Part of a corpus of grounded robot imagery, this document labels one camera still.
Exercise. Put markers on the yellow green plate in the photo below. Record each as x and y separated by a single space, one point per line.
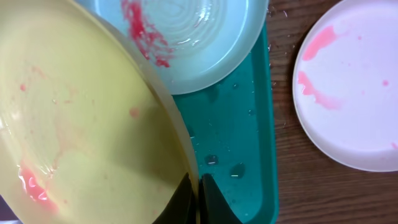
89 134

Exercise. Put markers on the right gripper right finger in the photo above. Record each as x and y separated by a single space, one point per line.
214 208

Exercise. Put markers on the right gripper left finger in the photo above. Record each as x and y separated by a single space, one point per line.
181 209

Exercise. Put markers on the light blue plate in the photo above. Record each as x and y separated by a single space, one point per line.
192 44

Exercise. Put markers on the teal plastic tray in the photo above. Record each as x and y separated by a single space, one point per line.
231 125

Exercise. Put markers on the white plate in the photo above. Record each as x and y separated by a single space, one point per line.
345 84

